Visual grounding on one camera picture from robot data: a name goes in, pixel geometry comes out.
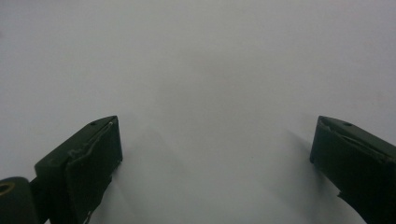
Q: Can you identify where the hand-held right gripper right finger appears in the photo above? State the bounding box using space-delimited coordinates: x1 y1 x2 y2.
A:
309 115 396 224

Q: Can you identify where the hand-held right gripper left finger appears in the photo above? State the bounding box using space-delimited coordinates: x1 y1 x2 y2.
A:
31 115 123 224

